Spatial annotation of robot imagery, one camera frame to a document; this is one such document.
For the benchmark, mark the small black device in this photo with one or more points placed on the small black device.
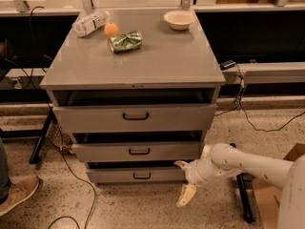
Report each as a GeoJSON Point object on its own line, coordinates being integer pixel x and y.
{"type": "Point", "coordinates": [227, 65]}

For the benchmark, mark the grey top drawer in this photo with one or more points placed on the grey top drawer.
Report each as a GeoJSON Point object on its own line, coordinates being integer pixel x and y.
{"type": "Point", "coordinates": [137, 118]}

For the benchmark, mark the grey middle drawer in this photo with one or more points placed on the grey middle drawer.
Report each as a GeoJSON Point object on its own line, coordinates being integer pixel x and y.
{"type": "Point", "coordinates": [140, 151]}

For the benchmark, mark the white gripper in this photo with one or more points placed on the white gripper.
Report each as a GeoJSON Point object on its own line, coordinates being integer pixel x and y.
{"type": "Point", "coordinates": [193, 173]}

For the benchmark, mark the grey bottom drawer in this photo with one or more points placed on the grey bottom drawer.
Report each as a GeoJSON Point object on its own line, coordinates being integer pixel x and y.
{"type": "Point", "coordinates": [131, 175]}

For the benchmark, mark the grey drawer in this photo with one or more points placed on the grey drawer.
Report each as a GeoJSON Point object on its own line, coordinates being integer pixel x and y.
{"type": "Point", "coordinates": [131, 175]}
{"type": "Point", "coordinates": [140, 151]}
{"type": "Point", "coordinates": [137, 118]}

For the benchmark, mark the blue jeans leg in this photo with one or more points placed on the blue jeans leg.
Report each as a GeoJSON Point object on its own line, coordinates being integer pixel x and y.
{"type": "Point", "coordinates": [4, 174]}

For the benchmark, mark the orange fruit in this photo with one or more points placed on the orange fruit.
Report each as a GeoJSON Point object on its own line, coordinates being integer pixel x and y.
{"type": "Point", "coordinates": [111, 29]}

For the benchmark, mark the black table leg left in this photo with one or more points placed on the black table leg left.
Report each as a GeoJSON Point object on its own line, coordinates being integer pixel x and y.
{"type": "Point", "coordinates": [40, 134]}

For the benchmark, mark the brown cardboard box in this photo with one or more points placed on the brown cardboard box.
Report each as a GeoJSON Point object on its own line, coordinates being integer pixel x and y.
{"type": "Point", "coordinates": [270, 191]}

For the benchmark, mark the crushed green can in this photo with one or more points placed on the crushed green can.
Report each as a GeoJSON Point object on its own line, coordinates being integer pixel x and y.
{"type": "Point", "coordinates": [126, 42]}

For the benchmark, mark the tan shoe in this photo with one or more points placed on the tan shoe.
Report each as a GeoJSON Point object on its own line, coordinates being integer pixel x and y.
{"type": "Point", "coordinates": [17, 193]}

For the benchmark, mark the black metal floor bar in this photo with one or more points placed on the black metal floor bar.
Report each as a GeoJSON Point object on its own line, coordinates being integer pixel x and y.
{"type": "Point", "coordinates": [247, 210]}

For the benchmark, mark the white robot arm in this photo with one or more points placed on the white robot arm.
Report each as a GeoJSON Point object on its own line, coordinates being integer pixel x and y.
{"type": "Point", "coordinates": [224, 160]}

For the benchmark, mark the grey drawer cabinet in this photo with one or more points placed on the grey drawer cabinet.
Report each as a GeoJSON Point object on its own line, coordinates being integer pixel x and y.
{"type": "Point", "coordinates": [170, 68]}

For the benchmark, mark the clear plastic water bottle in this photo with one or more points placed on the clear plastic water bottle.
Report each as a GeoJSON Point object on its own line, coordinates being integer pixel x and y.
{"type": "Point", "coordinates": [90, 23]}

